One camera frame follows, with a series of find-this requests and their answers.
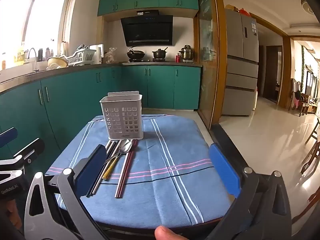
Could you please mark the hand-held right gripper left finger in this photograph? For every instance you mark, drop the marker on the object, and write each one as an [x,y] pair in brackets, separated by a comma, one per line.
[90,173]

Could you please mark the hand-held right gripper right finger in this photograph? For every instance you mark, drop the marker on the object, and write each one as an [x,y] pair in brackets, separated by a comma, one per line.
[223,171]

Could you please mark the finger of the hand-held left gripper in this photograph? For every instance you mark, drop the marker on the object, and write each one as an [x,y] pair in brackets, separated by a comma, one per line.
[7,135]
[31,150]

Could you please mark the white chopstick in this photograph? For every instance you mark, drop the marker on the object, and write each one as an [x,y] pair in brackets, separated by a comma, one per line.
[96,186]
[108,147]

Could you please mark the black chopstick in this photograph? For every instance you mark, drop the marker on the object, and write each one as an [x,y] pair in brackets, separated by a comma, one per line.
[112,148]

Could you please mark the red chopstick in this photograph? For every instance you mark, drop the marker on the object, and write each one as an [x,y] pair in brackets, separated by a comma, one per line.
[124,170]
[128,170]

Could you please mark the silver spoon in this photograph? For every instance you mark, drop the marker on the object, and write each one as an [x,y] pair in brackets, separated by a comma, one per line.
[126,146]

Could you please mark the white perforated utensil basket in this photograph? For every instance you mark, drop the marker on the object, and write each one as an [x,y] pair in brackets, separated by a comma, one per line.
[120,103]

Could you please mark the person's left hand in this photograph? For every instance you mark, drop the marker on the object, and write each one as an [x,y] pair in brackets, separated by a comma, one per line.
[12,213]

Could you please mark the person's right hand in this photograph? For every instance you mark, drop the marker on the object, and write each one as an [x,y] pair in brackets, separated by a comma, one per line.
[168,233]

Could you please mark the blue striped cloth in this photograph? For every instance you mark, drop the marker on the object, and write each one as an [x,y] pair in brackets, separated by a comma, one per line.
[162,192]

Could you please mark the green base cabinets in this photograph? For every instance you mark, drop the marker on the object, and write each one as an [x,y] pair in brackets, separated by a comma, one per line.
[75,92]

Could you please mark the orange bottle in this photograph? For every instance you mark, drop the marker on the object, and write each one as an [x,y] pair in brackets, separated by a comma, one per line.
[3,62]

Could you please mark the chrome faucet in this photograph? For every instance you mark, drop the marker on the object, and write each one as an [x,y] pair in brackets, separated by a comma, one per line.
[36,62]

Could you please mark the yellow container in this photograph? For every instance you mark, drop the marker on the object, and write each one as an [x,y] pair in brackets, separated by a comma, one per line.
[21,57]

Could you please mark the dark bottle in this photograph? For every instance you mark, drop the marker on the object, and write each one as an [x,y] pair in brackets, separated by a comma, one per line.
[47,54]
[40,55]

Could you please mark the cream bowls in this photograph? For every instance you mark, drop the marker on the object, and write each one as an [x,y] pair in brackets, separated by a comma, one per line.
[57,62]

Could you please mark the wooden chair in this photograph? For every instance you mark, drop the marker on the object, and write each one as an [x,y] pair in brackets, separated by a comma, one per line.
[312,155]
[298,97]

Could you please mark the white dish rack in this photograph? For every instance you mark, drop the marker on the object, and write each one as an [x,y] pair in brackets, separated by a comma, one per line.
[80,57]

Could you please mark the grey refrigerator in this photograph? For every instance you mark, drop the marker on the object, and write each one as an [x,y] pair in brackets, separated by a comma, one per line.
[240,67]

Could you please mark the dark wooden door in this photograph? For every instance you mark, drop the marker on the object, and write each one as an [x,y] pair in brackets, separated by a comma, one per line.
[272,75]

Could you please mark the wooden framed glass door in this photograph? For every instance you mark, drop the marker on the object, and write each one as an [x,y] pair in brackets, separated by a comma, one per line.
[208,55]

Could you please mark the white cutting board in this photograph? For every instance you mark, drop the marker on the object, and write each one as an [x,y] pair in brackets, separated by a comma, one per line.
[98,52]

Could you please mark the clear plastic bag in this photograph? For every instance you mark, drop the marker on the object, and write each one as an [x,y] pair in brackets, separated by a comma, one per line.
[111,56]

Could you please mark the window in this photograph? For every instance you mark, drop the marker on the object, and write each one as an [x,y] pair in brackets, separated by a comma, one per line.
[32,17]

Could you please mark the red bottle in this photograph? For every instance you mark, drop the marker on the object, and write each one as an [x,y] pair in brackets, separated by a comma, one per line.
[178,58]

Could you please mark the steel stock pot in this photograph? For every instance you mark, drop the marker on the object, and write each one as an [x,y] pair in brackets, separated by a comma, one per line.
[186,53]

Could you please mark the black wok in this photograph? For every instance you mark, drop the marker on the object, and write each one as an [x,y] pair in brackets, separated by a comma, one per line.
[136,54]

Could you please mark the gas stove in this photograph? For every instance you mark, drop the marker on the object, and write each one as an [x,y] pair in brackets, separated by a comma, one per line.
[150,60]

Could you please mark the green garland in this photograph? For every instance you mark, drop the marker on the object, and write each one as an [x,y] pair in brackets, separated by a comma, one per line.
[302,65]

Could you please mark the black cooking pot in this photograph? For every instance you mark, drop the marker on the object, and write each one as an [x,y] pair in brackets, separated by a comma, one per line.
[160,54]

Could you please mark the black range hood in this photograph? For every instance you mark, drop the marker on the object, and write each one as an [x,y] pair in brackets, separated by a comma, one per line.
[148,31]

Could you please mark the red item on refrigerator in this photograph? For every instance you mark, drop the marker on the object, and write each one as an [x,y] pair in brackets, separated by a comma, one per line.
[243,11]

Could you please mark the ceiling lamp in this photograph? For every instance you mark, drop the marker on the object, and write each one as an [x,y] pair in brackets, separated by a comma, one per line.
[306,5]

